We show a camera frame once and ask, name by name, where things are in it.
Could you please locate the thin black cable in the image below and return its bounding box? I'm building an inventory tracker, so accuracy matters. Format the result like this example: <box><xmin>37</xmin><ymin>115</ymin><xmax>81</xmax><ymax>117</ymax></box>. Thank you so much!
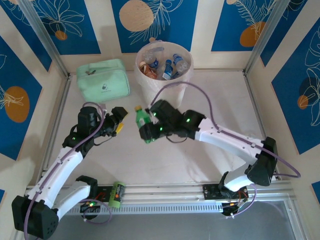
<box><xmin>93</xmin><ymin>134</ymin><xmax>113</xmax><ymax>146</ymax></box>
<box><xmin>166</xmin><ymin>133</ymin><xmax>188</xmax><ymax>144</ymax></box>

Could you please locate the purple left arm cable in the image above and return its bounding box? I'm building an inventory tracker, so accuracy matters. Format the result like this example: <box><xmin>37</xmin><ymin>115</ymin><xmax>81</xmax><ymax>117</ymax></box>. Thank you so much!
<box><xmin>24</xmin><ymin>101</ymin><xmax>105</xmax><ymax>235</ymax></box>

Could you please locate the grey slotted cable duct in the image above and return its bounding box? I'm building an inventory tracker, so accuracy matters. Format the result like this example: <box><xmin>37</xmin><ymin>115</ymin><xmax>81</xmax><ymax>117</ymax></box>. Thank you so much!
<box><xmin>32</xmin><ymin>202</ymin><xmax>224</xmax><ymax>216</ymax></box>

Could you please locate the white ribbed plastic bin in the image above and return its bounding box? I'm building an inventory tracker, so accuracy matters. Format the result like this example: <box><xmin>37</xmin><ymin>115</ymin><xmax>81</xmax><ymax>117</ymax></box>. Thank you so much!
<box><xmin>134</xmin><ymin>41</ymin><xmax>193</xmax><ymax>106</ymax></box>

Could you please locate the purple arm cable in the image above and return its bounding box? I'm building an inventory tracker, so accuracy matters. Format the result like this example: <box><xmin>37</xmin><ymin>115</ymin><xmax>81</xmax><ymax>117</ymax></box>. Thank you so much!
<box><xmin>151</xmin><ymin>82</ymin><xmax>302</xmax><ymax>178</ymax></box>
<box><xmin>24</xmin><ymin>101</ymin><xmax>105</xmax><ymax>235</ymax></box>

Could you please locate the aluminium frame post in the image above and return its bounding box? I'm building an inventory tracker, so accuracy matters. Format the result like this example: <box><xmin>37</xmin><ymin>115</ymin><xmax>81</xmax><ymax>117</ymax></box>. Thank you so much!
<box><xmin>244</xmin><ymin>0</ymin><xmax>308</xmax><ymax>76</ymax></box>
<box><xmin>18</xmin><ymin>0</ymin><xmax>71</xmax><ymax>80</ymax></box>

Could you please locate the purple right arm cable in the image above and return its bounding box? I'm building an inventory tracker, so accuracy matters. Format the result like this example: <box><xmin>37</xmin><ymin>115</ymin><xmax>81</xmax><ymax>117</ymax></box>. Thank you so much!
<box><xmin>151</xmin><ymin>82</ymin><xmax>302</xmax><ymax>178</ymax></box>

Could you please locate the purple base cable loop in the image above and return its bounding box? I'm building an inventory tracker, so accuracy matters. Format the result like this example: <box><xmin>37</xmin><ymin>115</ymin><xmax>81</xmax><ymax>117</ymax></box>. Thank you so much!
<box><xmin>83</xmin><ymin>198</ymin><xmax>113</xmax><ymax>225</ymax></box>
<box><xmin>222</xmin><ymin>184</ymin><xmax>259</xmax><ymax>219</ymax></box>

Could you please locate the aluminium table side rail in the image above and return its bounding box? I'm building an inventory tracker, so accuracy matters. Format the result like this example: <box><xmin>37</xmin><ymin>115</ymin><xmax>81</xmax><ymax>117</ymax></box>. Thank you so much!
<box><xmin>242</xmin><ymin>69</ymin><xmax>281</xmax><ymax>182</ymax></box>
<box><xmin>41</xmin><ymin>74</ymin><xmax>72</xmax><ymax>176</ymax></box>

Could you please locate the small green soda bottle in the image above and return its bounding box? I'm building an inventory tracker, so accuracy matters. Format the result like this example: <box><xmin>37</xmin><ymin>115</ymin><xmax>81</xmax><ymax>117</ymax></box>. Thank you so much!
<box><xmin>134</xmin><ymin>105</ymin><xmax>155</xmax><ymax>145</ymax></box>

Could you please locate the black connector board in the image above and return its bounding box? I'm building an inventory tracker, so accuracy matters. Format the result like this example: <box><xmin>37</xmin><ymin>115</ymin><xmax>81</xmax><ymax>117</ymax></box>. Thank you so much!
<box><xmin>221</xmin><ymin>201</ymin><xmax>245</xmax><ymax>218</ymax></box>
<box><xmin>79</xmin><ymin>199</ymin><xmax>102</xmax><ymax>221</ymax></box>

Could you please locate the mint green zip pouch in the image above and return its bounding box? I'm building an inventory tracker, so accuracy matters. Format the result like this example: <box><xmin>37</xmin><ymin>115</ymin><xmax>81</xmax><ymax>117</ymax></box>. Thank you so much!
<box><xmin>76</xmin><ymin>58</ymin><xmax>131</xmax><ymax>103</ymax></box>

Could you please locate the green cylinder with black label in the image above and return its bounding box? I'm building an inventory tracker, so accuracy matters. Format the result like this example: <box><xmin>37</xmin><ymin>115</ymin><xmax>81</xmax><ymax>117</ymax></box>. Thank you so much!
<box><xmin>108</xmin><ymin>180</ymin><xmax>126</xmax><ymax>208</ymax></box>

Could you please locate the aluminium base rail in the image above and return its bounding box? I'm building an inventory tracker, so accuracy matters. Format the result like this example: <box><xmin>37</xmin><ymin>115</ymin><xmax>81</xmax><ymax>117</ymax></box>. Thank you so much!
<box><xmin>21</xmin><ymin>181</ymin><xmax>296</xmax><ymax>205</ymax></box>

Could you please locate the clear bottle blue-white label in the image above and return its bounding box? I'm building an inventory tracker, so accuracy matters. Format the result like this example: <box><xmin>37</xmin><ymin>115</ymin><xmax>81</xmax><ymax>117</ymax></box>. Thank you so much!
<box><xmin>143</xmin><ymin>47</ymin><xmax>161</xmax><ymax>71</ymax></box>

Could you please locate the clear bottle blue label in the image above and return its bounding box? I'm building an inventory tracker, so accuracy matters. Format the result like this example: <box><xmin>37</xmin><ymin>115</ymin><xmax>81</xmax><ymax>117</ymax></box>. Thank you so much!
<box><xmin>172</xmin><ymin>53</ymin><xmax>190</xmax><ymax>76</ymax></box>

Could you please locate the grey metal sheet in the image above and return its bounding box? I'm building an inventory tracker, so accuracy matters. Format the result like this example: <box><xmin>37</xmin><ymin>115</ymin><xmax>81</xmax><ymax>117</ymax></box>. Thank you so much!
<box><xmin>24</xmin><ymin>214</ymin><xmax>301</xmax><ymax>240</ymax></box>

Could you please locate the slim clear bottle blue insert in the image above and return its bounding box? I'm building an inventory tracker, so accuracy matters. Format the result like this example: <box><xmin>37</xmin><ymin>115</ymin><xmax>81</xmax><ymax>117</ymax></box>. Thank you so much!
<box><xmin>161</xmin><ymin>58</ymin><xmax>175</xmax><ymax>81</ymax></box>

